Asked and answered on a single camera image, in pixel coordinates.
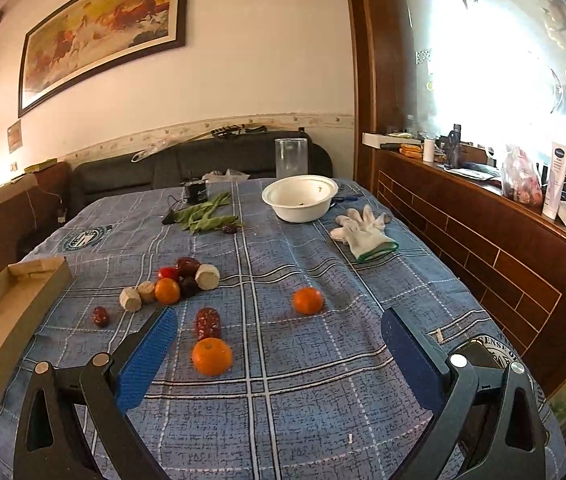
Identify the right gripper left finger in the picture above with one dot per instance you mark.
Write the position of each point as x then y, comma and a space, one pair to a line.
50, 442

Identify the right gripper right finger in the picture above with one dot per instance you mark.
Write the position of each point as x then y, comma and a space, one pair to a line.
484, 408

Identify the small dark red date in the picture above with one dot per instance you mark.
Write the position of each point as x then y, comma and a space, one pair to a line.
100, 317

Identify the orange tangerine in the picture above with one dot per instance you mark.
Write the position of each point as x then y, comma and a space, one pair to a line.
212, 357
308, 301
167, 291

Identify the large wrinkled red date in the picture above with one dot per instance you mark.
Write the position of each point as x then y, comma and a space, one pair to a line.
207, 324

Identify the red tomato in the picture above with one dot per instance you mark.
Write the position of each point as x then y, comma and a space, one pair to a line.
170, 272

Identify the dark red jujube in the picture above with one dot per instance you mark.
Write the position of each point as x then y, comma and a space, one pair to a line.
187, 266

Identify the brown cardboard tray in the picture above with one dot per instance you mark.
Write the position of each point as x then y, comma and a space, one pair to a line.
27, 291

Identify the wooden sideboard cabinet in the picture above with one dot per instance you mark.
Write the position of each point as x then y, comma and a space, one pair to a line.
512, 259

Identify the dark purple fruit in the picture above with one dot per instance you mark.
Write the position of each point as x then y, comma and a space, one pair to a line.
188, 286

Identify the brown armchair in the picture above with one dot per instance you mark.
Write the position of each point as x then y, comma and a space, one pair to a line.
30, 206

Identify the blue plaid tablecloth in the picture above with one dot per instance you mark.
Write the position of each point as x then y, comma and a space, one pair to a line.
307, 396

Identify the white work glove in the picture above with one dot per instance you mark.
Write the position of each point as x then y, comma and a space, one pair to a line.
364, 233

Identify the green leafy vegetable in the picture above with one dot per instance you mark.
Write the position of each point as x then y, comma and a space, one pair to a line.
205, 217

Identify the dried date near leaves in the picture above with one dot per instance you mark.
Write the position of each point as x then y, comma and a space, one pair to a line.
230, 229

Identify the pink plastic bag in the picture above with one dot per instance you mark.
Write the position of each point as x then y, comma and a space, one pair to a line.
520, 180

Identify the white cream tube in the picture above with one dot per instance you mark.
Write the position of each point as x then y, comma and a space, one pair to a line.
556, 177

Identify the small black device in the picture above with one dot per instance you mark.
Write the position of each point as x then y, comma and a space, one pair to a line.
195, 192

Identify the dark bottle on sideboard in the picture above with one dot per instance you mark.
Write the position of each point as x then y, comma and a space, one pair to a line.
453, 147

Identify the white bowl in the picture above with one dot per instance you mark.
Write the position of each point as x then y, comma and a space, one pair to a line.
300, 199

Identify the white long box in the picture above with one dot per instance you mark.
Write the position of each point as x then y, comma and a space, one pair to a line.
376, 140

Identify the black sofa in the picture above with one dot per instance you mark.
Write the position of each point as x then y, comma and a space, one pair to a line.
250, 153

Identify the clear glass jar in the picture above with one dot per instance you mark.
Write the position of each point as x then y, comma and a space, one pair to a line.
291, 157

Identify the framed horse painting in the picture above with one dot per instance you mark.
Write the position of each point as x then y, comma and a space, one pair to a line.
85, 37

